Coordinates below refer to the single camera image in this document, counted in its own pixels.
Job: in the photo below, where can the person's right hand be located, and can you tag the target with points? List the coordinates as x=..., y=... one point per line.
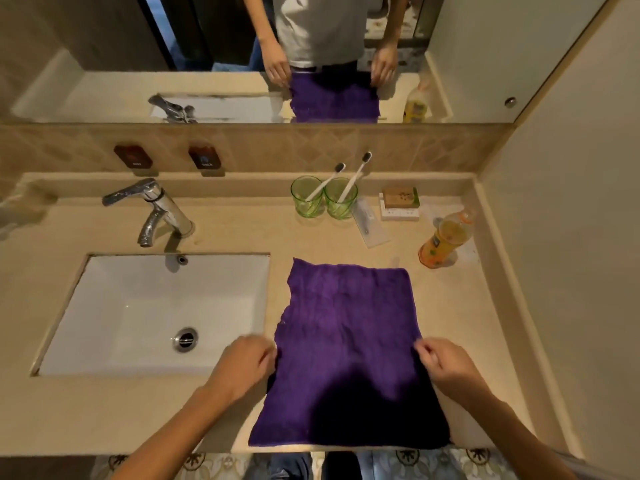
x=450, y=367

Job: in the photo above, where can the person's left hand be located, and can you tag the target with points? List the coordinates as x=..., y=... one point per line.
x=240, y=364

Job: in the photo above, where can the person's right fingers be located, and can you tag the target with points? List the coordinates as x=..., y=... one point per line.
x=425, y=352

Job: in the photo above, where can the person's left fingers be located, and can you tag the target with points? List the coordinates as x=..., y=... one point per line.
x=267, y=357

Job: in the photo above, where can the purple towel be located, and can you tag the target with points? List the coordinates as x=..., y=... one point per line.
x=345, y=334

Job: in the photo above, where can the person's right forearm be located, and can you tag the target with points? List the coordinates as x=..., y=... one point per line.
x=510, y=434

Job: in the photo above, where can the person's left forearm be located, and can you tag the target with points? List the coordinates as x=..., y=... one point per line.
x=175, y=439

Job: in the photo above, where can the chrome sink drain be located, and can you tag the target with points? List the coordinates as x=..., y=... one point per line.
x=185, y=339

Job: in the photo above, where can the blue jeans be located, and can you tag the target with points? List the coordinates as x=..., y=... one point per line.
x=290, y=467

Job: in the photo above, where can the orange juice bottle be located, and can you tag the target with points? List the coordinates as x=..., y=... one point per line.
x=444, y=240

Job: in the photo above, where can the clear plastic wrapped packet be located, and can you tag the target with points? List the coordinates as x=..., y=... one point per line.
x=371, y=227

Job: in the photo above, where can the white sink basin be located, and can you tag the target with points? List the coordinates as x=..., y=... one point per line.
x=125, y=314

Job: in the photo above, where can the brown and green soap box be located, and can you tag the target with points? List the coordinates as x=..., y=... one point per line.
x=400, y=197

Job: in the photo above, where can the green glass cup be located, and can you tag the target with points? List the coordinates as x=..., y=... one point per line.
x=342, y=207
x=305, y=202

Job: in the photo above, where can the chrome faucet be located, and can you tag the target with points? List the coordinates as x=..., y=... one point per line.
x=162, y=207

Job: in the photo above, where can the white toothbrush with dark bristles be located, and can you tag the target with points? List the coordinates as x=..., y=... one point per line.
x=327, y=180
x=356, y=175

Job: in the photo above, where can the chrome mirror screw cap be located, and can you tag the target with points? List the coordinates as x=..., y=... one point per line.
x=510, y=102

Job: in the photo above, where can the wall mirror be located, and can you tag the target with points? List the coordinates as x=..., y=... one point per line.
x=475, y=54

